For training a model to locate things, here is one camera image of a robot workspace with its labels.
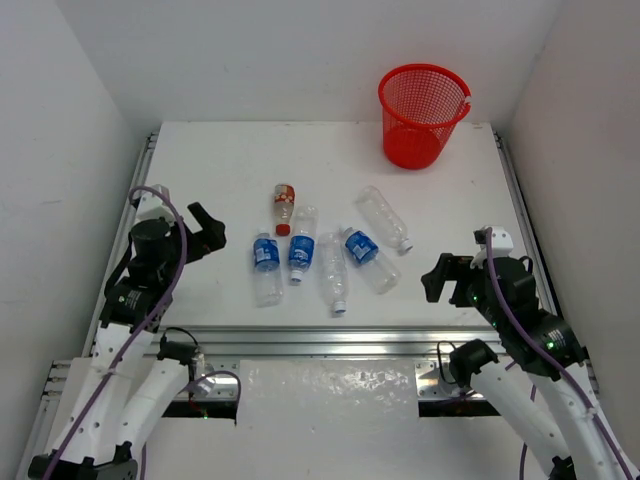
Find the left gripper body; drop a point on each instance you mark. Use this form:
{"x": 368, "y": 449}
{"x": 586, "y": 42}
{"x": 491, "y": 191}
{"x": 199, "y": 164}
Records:
{"x": 198, "y": 241}

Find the blue label bottle cap down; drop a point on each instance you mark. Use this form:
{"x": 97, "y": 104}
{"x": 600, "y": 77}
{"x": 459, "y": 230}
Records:
{"x": 302, "y": 242}

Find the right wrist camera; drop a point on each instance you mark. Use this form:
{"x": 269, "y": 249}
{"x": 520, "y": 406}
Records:
{"x": 498, "y": 238}

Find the aluminium front rail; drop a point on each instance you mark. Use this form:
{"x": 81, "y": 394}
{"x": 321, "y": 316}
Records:
{"x": 333, "y": 342}

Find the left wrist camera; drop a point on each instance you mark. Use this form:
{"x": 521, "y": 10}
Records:
{"x": 152, "y": 205}

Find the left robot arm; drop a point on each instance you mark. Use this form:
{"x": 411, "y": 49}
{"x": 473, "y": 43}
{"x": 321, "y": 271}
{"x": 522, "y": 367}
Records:
{"x": 106, "y": 431}

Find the red label bottle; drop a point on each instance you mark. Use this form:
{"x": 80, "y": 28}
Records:
{"x": 283, "y": 208}

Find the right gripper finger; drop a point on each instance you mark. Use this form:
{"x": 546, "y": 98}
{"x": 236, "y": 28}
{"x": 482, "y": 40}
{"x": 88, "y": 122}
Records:
{"x": 446, "y": 267}
{"x": 433, "y": 284}

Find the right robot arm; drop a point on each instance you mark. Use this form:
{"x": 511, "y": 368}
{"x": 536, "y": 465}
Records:
{"x": 571, "y": 438}

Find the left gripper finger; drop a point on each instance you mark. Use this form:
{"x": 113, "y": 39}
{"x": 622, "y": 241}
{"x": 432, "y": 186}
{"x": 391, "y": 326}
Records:
{"x": 216, "y": 233}
{"x": 201, "y": 215}

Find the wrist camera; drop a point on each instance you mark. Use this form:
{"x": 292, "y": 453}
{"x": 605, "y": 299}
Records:
{"x": 498, "y": 238}
{"x": 152, "y": 205}

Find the red mesh plastic bin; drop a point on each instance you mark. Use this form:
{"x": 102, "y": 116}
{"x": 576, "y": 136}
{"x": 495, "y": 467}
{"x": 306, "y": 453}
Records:
{"x": 421, "y": 106}

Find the blue label bottle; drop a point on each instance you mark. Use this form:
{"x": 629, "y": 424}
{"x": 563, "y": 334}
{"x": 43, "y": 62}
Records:
{"x": 267, "y": 278}
{"x": 374, "y": 266}

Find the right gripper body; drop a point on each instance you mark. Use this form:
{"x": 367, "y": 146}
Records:
{"x": 468, "y": 287}

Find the clear bottle blue ring cap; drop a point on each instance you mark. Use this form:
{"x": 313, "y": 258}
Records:
{"x": 334, "y": 282}

